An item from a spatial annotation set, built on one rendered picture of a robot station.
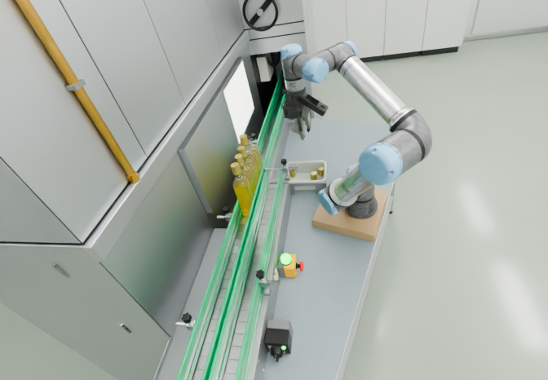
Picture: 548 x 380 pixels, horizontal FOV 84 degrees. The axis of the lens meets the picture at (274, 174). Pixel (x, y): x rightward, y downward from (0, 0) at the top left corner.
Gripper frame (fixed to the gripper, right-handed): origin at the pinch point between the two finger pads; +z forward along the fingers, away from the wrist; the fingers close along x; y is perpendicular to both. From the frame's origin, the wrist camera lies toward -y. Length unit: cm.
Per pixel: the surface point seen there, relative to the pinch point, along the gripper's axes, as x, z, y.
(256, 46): -73, -10, 65
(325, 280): 37, 44, -19
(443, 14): -393, 64, -22
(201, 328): 76, 27, 8
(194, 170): 36.4, -2.7, 30.5
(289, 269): 41, 37, -5
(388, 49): -372, 102, 40
